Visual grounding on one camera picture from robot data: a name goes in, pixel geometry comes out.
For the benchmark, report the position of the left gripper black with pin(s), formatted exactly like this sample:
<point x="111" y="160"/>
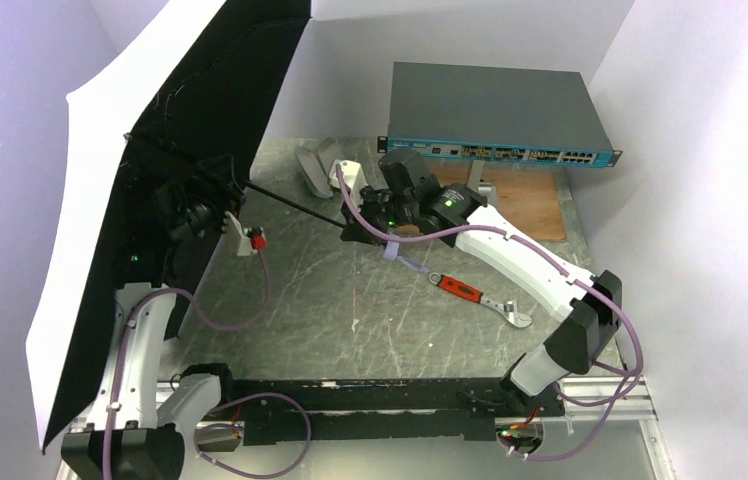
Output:
<point x="216" y="187"/>

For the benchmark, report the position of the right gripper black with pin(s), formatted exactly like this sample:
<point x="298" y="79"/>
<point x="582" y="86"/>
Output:
<point x="361" y="216"/>

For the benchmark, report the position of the mint green umbrella case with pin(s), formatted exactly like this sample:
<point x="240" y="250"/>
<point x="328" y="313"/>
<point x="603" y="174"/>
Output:
<point x="316" y="164"/>

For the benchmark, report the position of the lilac folding umbrella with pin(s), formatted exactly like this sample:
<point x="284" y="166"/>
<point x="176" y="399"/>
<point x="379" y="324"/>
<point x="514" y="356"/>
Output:
<point x="160" y="145"/>

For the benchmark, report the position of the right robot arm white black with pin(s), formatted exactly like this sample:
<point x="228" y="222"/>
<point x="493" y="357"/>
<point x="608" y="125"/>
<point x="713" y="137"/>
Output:
<point x="584" y="305"/>

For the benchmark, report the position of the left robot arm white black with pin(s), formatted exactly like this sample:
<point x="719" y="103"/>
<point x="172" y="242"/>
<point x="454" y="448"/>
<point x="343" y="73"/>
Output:
<point x="142" y="371"/>

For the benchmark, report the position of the grey metal stand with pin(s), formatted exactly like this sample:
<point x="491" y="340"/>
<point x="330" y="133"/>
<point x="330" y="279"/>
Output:
<point x="476" y="182"/>

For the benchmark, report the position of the wooden board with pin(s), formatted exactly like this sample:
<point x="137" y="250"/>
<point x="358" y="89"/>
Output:
<point x="531" y="201"/>

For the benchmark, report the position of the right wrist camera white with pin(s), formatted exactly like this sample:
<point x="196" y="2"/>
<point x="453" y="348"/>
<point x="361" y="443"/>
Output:
<point x="353" y="176"/>

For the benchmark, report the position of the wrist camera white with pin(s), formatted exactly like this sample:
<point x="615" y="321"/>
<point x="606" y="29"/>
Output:
<point x="353" y="176"/>
<point x="245" y="241"/>

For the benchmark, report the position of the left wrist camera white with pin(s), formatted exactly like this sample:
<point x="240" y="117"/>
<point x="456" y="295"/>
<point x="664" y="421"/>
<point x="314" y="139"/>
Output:
<point x="245" y="241"/>

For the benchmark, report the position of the red handled adjustable wrench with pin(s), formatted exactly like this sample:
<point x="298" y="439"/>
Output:
<point x="508" y="310"/>

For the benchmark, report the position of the network switch blue front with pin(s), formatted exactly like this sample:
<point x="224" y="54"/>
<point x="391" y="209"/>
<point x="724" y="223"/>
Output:
<point x="496" y="114"/>

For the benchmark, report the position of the aluminium rail frame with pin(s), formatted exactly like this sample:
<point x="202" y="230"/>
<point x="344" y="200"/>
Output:
<point x="612" y="397"/>

